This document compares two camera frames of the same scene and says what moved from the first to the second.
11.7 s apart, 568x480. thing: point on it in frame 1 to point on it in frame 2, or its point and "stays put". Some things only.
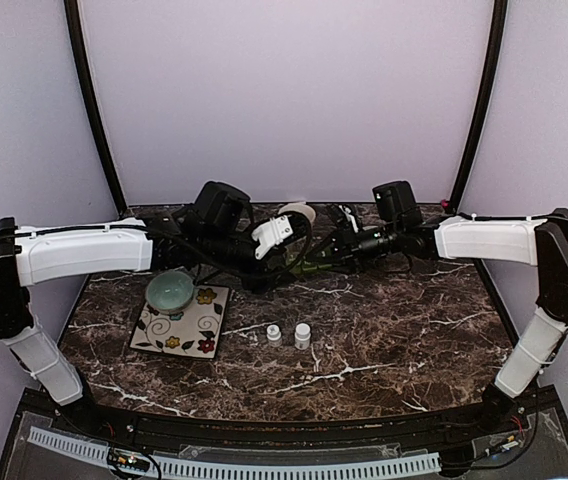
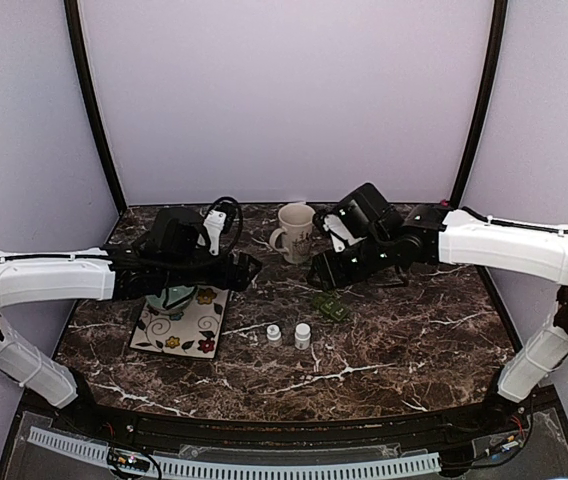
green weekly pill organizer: (311, 262) to (332, 305)
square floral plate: (195, 331) stays put
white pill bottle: (302, 336) stays put
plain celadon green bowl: (169, 292) stays put
